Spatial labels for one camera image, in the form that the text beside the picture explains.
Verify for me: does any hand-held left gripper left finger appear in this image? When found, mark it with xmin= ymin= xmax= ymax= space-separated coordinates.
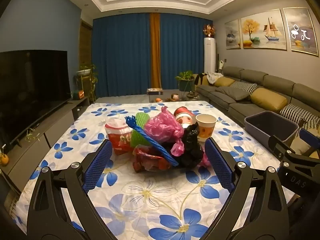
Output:
xmin=26 ymin=139 xmax=113 ymax=240

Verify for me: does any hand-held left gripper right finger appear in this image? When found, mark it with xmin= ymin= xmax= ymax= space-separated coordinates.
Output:
xmin=204 ymin=138 xmax=295 ymax=240

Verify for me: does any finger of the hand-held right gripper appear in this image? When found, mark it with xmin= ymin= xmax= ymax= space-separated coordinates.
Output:
xmin=299 ymin=129 xmax=320 ymax=158
xmin=268 ymin=135 xmax=298 ymax=160

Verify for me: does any grey plastic bin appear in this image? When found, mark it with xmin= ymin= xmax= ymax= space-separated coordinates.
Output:
xmin=244 ymin=111 xmax=300 ymax=143

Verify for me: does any black plastic bag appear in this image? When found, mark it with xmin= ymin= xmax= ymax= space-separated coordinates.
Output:
xmin=165 ymin=124 xmax=206 ymax=168

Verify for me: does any white paper cup orange label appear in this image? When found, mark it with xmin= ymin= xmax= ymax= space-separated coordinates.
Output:
xmin=195 ymin=114 xmax=217 ymax=139

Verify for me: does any red white striped snack bag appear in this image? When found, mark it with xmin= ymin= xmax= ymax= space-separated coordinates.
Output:
xmin=104 ymin=118 xmax=134 ymax=153

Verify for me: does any red clear plastic wrapper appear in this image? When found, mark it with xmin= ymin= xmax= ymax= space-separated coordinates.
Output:
xmin=132 ymin=146 xmax=172 ymax=173

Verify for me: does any green foam fruit net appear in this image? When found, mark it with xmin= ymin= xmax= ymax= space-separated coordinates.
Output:
xmin=130 ymin=112 xmax=157 ymax=148

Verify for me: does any red cartoon paper cup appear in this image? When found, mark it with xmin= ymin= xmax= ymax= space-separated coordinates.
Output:
xmin=174 ymin=106 xmax=196 ymax=128

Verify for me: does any pink plastic bag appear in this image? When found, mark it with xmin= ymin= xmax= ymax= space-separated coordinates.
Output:
xmin=145 ymin=106 xmax=185 ymax=157

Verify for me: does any black white patterned cushion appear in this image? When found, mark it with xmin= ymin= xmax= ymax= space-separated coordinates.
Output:
xmin=229 ymin=81 xmax=258 ymax=95
xmin=279 ymin=103 xmax=320 ymax=130

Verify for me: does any yellow cushion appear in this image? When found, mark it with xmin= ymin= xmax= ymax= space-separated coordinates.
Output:
xmin=250 ymin=88 xmax=288 ymax=114
xmin=214 ymin=77 xmax=235 ymax=88

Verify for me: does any grey sofa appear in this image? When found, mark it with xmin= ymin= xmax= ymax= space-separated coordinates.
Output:
xmin=195 ymin=66 xmax=320 ymax=140

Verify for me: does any grey television cabinet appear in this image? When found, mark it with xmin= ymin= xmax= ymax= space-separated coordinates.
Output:
xmin=0 ymin=96 xmax=90 ymax=188

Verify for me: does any blue flower printed blanket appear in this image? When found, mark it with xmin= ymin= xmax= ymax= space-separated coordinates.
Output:
xmin=14 ymin=101 xmax=304 ymax=240

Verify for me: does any grey cushion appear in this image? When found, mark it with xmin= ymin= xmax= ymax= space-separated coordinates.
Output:
xmin=215 ymin=86 xmax=250 ymax=101

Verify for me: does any white cloth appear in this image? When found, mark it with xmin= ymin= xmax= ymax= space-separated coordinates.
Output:
xmin=207 ymin=72 xmax=223 ymax=84

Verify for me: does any trailing potted plant on stand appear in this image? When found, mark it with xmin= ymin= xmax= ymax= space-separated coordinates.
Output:
xmin=74 ymin=64 xmax=98 ymax=103

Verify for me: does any black television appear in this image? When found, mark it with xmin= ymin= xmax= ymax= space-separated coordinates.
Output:
xmin=0 ymin=50 xmax=71 ymax=153

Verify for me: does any grey sky framed painting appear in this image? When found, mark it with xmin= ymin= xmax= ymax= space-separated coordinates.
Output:
xmin=283 ymin=7 xmax=318 ymax=55

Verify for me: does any white standing air conditioner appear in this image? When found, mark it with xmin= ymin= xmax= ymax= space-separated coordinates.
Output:
xmin=204 ymin=37 xmax=216 ymax=73

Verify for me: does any blue curtain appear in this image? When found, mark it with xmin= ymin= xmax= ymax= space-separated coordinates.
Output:
xmin=159 ymin=13 xmax=214 ymax=90
xmin=92 ymin=12 xmax=153 ymax=97

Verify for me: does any sailboat and tree painting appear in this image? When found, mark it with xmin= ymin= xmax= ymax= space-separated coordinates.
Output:
xmin=240 ymin=9 xmax=287 ymax=49

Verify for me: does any brown window blind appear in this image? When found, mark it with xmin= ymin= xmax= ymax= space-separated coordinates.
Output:
xmin=80 ymin=21 xmax=93 ymax=80

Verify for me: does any small landscape painting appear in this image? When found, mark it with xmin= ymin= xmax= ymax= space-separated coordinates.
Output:
xmin=225 ymin=19 xmax=242 ymax=50

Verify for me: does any orange curtain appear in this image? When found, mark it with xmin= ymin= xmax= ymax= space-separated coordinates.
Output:
xmin=149 ymin=13 xmax=162 ymax=87

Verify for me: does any orange artificial flower decoration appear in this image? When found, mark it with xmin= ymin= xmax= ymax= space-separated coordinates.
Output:
xmin=202 ymin=24 xmax=216 ymax=38

